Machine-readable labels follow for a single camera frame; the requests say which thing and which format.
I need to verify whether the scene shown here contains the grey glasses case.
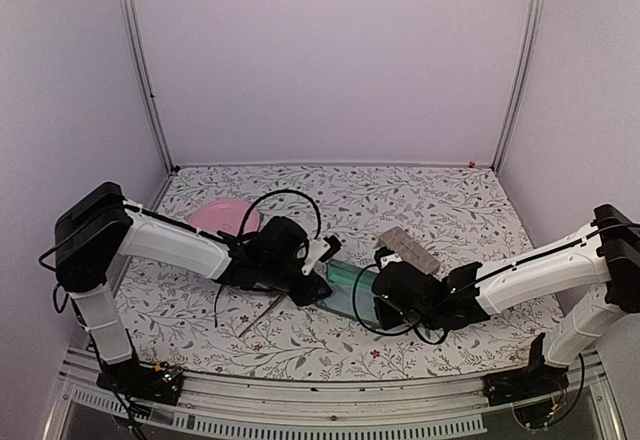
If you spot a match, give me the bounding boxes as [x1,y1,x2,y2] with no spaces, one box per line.
[377,226,440,274]

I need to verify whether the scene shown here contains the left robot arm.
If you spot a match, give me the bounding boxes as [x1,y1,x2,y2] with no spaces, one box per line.
[38,182,341,394]

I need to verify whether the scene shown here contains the blue glasses case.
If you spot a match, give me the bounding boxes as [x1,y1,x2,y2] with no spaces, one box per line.
[315,259,380,328]

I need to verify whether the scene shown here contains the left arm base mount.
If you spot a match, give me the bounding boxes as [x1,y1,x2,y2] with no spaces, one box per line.
[96,356,184,406]

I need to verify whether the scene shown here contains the black cable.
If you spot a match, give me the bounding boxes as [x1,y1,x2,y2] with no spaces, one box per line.
[352,264,451,346]
[234,189,322,241]

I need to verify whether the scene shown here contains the front aluminium rail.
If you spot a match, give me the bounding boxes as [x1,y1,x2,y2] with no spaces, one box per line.
[44,348,629,439]

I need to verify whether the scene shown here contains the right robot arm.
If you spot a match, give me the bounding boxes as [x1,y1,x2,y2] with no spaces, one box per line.
[371,204,639,396]

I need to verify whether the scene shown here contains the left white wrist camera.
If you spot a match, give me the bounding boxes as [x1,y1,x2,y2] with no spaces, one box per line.
[301,235,342,276]

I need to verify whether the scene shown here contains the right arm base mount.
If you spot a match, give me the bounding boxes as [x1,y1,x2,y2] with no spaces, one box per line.
[483,333,569,430]

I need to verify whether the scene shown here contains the brown sunglasses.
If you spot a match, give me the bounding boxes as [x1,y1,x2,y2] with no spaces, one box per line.
[212,286,285,339]

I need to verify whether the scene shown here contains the left black cable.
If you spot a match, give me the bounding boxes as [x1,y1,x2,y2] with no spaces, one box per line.
[234,189,322,241]

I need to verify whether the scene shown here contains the aluminium frame post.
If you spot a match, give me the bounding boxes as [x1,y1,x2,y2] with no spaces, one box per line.
[119,0,175,174]
[491,0,545,176]

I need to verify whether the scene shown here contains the left aluminium frame post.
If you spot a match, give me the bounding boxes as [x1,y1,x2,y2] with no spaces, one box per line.
[119,0,175,174]

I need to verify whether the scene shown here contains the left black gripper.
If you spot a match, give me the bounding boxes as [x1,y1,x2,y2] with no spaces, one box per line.
[260,258,333,307]

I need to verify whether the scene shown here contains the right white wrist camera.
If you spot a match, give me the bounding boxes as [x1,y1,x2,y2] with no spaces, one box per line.
[374,247,402,271]

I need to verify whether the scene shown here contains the right black cable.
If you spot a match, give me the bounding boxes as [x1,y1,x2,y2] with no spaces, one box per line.
[352,264,451,346]

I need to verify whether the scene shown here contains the small blue cleaning cloth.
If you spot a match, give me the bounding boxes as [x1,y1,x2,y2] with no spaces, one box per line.
[324,284,378,327]

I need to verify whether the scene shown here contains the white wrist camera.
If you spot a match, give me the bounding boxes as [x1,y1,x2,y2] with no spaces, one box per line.
[374,247,402,271]
[301,235,342,276]

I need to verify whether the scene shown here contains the right aluminium frame post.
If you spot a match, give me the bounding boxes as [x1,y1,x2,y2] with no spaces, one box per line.
[491,0,545,176]

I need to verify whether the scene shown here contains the pink plate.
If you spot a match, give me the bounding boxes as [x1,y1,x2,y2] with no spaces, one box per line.
[188,198,250,235]

